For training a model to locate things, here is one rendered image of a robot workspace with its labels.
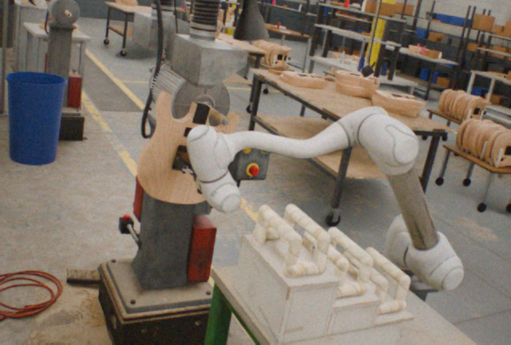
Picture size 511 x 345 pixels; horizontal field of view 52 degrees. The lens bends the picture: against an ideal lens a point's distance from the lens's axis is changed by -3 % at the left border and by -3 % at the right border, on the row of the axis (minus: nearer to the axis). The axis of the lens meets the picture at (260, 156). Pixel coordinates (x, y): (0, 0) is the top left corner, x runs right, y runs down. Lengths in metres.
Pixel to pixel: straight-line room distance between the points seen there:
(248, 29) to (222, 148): 0.54
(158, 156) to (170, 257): 0.76
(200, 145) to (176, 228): 0.99
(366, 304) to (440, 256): 0.67
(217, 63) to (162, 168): 0.45
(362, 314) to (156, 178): 0.96
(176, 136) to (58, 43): 3.62
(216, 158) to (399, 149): 0.57
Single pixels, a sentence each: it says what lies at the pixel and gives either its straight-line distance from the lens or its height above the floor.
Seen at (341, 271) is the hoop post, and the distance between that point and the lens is 1.43.
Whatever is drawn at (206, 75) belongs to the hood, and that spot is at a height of 1.43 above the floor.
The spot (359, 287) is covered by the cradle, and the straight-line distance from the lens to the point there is 1.49.
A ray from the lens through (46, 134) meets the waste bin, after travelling 4.88.
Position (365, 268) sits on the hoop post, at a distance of 1.48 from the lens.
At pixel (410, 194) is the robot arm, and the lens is 1.92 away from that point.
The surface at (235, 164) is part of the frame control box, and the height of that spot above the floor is 0.99.
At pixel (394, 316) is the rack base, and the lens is 1.63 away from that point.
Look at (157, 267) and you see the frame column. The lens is 2.68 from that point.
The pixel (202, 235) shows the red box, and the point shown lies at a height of 0.58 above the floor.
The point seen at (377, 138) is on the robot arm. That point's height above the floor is 1.36.
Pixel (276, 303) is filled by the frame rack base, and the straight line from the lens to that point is 1.38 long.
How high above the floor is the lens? 1.76
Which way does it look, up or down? 17 degrees down
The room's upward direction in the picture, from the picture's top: 10 degrees clockwise
